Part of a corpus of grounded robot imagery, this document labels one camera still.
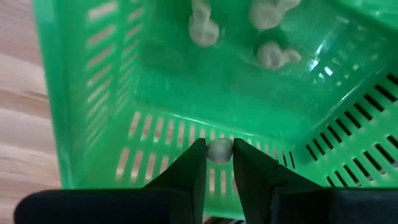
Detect green plastic basket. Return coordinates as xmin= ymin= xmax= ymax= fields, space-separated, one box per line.
xmin=32 ymin=0 xmax=398 ymax=220

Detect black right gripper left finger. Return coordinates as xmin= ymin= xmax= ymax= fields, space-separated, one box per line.
xmin=14 ymin=138 xmax=208 ymax=224

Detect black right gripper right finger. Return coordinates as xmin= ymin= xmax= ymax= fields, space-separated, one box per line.
xmin=233 ymin=138 xmax=398 ymax=224

